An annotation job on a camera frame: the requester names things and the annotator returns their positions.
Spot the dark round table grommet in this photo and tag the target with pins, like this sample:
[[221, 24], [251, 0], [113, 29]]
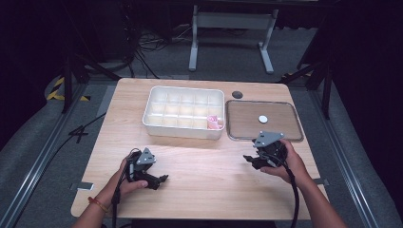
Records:
[[237, 94]]

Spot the person's left hand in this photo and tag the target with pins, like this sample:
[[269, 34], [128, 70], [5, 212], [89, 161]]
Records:
[[120, 186]]

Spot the grey tape piece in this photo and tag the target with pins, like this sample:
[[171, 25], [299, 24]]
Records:
[[82, 186], [320, 181]]

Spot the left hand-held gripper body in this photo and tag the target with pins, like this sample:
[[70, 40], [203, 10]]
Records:
[[144, 161]]

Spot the person's right hand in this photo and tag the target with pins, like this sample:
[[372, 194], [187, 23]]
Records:
[[291, 167]]

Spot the clear lid with white knob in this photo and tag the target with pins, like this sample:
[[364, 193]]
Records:
[[250, 118]]

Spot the white divided storage box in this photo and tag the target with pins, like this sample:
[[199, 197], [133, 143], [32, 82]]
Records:
[[180, 109]]

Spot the aluminium floor rail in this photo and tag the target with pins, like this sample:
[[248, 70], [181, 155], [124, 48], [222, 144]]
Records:
[[342, 152], [41, 158]]

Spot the black tripod stand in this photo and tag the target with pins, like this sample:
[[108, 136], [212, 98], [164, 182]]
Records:
[[67, 85], [327, 91]]

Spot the pink sock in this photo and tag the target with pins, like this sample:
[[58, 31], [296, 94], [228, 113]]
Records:
[[214, 123]]

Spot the grey metal desk frame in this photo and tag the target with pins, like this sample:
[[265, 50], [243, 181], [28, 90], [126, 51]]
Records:
[[233, 19]]

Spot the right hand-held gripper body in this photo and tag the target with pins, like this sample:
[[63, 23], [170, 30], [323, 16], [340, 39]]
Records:
[[271, 148]]

